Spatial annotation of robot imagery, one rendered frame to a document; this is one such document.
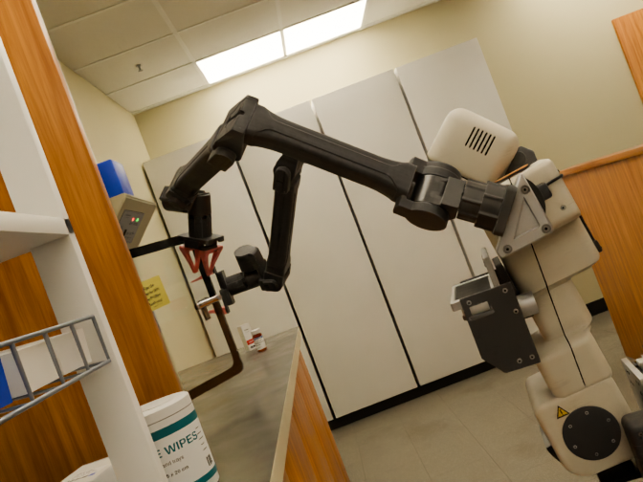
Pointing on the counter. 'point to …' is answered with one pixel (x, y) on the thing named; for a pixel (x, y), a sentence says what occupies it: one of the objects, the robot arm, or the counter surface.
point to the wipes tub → (180, 439)
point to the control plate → (130, 223)
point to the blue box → (114, 178)
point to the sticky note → (155, 293)
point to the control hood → (134, 210)
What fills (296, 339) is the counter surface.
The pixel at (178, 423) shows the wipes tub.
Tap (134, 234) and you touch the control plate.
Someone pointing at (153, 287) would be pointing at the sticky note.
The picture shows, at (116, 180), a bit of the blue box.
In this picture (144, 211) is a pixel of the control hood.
